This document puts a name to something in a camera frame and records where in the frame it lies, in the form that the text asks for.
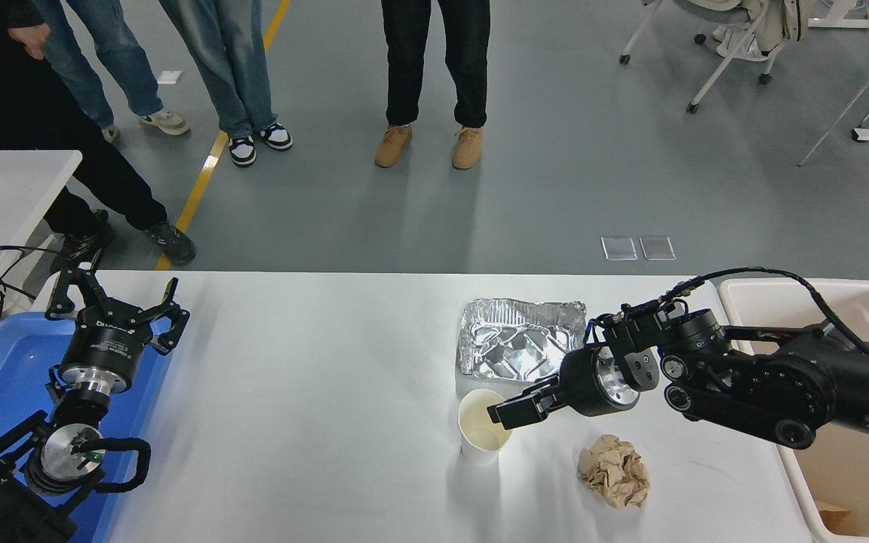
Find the crumpled tan paper ball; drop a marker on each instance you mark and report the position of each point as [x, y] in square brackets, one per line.
[614, 471]

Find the silver foil tray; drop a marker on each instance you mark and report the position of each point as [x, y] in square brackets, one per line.
[517, 339]

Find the white chair with casters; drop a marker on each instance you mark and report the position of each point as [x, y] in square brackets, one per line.
[713, 7]

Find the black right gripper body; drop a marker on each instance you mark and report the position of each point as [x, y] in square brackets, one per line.
[581, 381]

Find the person's hand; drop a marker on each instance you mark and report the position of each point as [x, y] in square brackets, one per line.
[31, 38]

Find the pale cloth on chair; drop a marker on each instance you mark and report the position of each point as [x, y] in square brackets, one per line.
[781, 23]

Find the white floor sheet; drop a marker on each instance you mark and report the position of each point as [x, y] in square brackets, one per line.
[169, 77]

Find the large pale bin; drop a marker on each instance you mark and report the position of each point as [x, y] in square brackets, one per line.
[766, 313]

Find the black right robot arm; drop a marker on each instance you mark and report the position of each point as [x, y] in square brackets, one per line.
[781, 377]

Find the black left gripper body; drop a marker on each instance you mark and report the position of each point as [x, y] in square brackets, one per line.
[100, 347]

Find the clear floor plate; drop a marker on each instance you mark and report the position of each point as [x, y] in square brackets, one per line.
[620, 249]
[658, 248]

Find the white paper cup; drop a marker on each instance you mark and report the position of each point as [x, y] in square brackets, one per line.
[480, 445]

